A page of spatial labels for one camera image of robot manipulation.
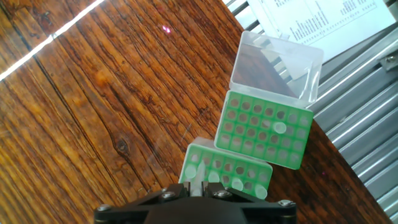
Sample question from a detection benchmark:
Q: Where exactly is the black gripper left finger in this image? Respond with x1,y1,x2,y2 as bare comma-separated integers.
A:
94,182,190,224

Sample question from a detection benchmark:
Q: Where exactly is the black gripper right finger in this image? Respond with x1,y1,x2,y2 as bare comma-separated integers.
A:
203,182,298,224

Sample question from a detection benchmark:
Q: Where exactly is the clear large pipette tip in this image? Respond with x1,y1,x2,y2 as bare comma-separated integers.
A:
273,121,287,135
183,164,198,180
231,177,244,192
190,159,206,197
254,184,269,200
207,170,221,184

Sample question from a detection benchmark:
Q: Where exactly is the clear box green tip rack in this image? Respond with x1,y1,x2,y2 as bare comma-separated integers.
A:
214,30,325,170
178,136,274,200

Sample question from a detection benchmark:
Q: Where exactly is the brown wooden board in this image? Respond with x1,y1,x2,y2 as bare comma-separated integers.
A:
0,0,392,224

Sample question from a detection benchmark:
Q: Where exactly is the white printed paper sheet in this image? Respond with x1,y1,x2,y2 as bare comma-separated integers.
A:
248,0,397,63

